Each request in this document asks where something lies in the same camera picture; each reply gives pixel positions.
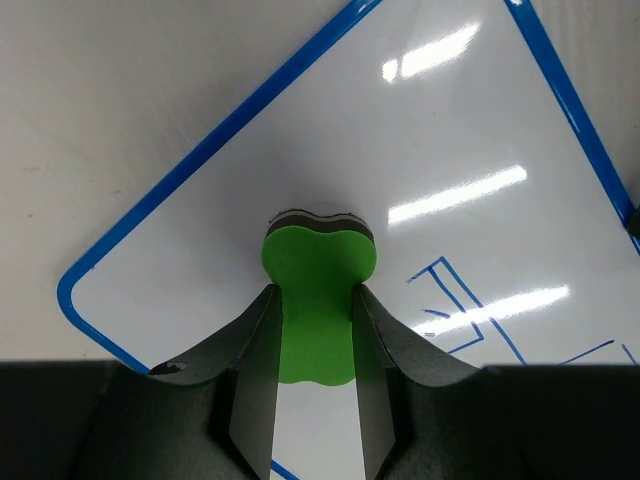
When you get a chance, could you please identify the green bone-shaped eraser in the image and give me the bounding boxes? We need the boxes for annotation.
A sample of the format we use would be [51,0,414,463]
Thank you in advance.
[261,209,377,387]

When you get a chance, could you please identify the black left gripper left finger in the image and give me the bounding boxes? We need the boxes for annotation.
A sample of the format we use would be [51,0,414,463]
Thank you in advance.
[148,285,283,479]

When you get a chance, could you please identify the blue-framed small whiteboard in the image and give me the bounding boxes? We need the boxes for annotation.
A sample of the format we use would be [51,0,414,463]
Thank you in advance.
[56,0,640,480]

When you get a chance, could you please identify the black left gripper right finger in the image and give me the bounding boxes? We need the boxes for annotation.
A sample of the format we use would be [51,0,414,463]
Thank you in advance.
[351,285,479,479]

